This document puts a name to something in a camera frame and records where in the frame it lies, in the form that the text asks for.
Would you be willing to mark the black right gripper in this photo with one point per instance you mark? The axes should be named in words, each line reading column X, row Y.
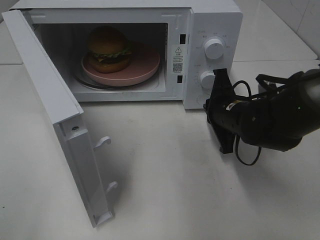
column 224, row 111

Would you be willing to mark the white timer knob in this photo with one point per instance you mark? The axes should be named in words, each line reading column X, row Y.
column 207, row 79

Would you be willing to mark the pink round plate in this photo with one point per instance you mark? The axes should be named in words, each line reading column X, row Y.
column 134, row 68

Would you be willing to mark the burger with lettuce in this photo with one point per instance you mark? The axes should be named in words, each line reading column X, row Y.
column 109, row 50

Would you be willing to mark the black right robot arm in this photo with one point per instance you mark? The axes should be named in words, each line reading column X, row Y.
column 277, row 118

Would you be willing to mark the white upper power knob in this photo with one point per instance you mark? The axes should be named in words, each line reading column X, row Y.
column 214, row 47

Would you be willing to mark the white microwave oven body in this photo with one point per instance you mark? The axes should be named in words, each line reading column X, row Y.
column 63, row 28

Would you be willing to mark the white warning label sticker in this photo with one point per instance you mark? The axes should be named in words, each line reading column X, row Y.
column 178, row 53

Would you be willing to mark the glass microwave turntable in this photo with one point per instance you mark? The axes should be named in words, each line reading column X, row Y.
column 153, row 84

